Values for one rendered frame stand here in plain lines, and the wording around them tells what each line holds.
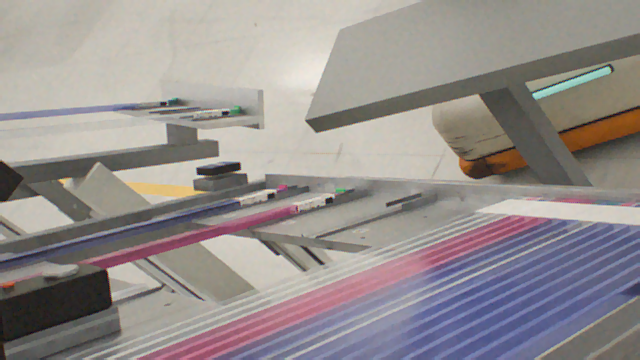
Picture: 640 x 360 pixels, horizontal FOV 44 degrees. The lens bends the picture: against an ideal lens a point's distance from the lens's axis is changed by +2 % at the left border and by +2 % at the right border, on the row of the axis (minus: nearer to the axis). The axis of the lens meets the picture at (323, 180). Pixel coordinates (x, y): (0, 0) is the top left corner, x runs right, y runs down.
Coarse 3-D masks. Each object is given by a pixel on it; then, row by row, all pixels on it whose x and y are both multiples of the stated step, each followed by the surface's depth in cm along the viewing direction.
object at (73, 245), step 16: (208, 208) 95; (224, 208) 97; (144, 224) 89; (160, 224) 90; (176, 224) 92; (80, 240) 84; (96, 240) 85; (112, 240) 86; (16, 256) 79; (32, 256) 80; (48, 256) 81
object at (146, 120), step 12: (108, 120) 117; (120, 120) 117; (132, 120) 118; (144, 120) 120; (156, 120) 121; (168, 120) 122; (180, 120) 123; (0, 132) 107; (12, 132) 108; (24, 132) 109; (36, 132) 110; (48, 132) 111; (60, 132) 112
